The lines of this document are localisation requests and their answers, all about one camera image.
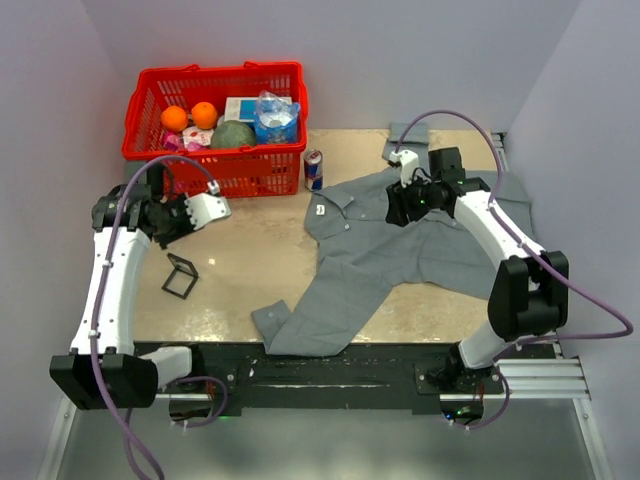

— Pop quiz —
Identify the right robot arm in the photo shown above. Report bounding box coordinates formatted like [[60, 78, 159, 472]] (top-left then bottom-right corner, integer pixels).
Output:
[[386, 147, 569, 393]]

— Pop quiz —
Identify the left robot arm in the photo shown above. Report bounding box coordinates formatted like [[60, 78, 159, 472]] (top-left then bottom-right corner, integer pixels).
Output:
[[49, 162, 207, 410]]

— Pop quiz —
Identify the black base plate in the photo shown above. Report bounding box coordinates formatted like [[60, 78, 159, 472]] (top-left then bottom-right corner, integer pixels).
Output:
[[159, 342, 554, 421]]

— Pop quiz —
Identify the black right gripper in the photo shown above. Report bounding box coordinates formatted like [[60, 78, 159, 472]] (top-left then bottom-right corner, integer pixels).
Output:
[[385, 171, 440, 228]]

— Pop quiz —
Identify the blue snack bag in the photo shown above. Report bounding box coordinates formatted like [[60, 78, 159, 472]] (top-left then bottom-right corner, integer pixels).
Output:
[[254, 91, 301, 145]]

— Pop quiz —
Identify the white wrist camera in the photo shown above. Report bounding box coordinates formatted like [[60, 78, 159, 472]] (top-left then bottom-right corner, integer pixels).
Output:
[[389, 149, 420, 188], [184, 193, 231, 230]]

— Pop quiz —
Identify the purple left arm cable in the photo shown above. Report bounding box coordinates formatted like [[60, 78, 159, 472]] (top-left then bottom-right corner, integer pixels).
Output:
[[88, 154, 229, 480]]

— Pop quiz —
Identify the grey button-up shirt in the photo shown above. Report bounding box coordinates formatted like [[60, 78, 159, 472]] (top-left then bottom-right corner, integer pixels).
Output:
[[250, 121, 534, 359]]

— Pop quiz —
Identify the green melon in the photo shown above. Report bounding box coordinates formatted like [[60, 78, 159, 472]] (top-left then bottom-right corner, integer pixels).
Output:
[[210, 120, 257, 150]]

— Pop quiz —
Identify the red plastic shopping basket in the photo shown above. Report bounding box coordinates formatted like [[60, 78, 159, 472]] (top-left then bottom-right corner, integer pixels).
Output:
[[121, 61, 309, 198]]

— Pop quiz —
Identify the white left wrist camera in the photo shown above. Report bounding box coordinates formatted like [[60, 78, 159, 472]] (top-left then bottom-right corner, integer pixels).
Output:
[[184, 193, 231, 230]]

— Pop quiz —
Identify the left orange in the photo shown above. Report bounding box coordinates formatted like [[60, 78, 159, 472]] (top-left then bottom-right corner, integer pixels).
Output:
[[160, 105, 189, 133]]

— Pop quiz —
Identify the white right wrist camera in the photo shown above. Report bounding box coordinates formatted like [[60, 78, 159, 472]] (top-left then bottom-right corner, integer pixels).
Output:
[[389, 149, 420, 188]]

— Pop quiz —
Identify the Red Bull drink can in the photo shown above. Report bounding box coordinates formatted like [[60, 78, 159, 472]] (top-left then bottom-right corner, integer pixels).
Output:
[[304, 149, 323, 191]]

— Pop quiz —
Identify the orange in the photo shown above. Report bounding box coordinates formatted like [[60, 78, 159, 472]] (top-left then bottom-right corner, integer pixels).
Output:
[[191, 102, 218, 130], [160, 105, 189, 133]]

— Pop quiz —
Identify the black square frame stand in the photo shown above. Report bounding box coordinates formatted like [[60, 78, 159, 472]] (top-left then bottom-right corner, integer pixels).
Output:
[[161, 253, 199, 300]]

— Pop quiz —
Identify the pink snack packet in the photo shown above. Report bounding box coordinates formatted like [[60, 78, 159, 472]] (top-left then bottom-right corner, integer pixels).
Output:
[[161, 126, 214, 152]]

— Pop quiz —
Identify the aluminium frame rail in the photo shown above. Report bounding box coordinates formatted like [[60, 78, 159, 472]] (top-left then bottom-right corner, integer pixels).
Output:
[[37, 132, 614, 480]]

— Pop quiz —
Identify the white blue carton box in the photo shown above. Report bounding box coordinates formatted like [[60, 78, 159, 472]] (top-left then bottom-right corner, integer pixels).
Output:
[[224, 96, 298, 127]]

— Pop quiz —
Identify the right orange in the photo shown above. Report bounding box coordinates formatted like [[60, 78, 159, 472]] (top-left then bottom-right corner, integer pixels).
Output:
[[191, 102, 218, 130]]

